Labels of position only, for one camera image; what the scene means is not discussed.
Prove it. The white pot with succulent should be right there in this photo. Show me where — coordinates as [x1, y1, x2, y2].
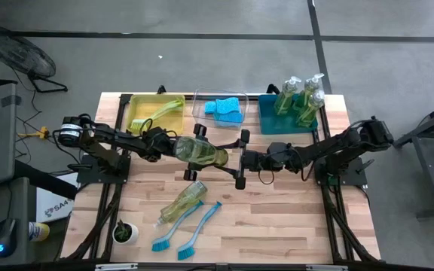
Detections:
[112, 220, 140, 246]

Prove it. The blue dish brush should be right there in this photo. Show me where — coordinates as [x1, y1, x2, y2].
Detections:
[151, 199, 205, 252]
[176, 201, 223, 261]

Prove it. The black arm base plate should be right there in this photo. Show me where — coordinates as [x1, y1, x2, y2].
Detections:
[313, 156, 369, 188]
[75, 154, 132, 185]

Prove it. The large black floor fan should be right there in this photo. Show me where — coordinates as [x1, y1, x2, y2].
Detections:
[0, 24, 69, 94]

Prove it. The black computer mouse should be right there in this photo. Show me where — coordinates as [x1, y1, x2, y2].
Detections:
[0, 217, 18, 259]

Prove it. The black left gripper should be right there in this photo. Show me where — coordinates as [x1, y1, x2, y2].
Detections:
[142, 123, 225, 183]

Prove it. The blue wavy cellulose sponge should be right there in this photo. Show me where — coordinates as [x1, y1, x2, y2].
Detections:
[215, 96, 241, 114]
[212, 111, 245, 128]
[204, 100, 219, 116]

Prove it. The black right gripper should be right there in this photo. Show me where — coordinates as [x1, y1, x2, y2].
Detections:
[216, 129, 279, 191]

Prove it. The yellow and white can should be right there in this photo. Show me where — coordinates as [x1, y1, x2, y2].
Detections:
[27, 221, 51, 243]

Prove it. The white printed box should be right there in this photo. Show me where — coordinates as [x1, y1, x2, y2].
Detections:
[35, 172, 79, 224]

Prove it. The yellow cable connector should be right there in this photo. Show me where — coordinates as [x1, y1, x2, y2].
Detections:
[16, 126, 50, 141]

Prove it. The teal plastic tray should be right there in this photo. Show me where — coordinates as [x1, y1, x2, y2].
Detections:
[257, 93, 319, 136]

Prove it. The clear plastic bin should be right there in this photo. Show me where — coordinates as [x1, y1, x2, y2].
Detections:
[191, 88, 250, 131]

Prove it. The yellow plastic tray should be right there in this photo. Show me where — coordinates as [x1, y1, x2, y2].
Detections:
[126, 93, 186, 136]

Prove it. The yellow-green dish brush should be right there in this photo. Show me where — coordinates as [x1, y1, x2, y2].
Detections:
[129, 98, 185, 132]

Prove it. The dark gray stand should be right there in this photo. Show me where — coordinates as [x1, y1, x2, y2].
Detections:
[392, 96, 434, 222]

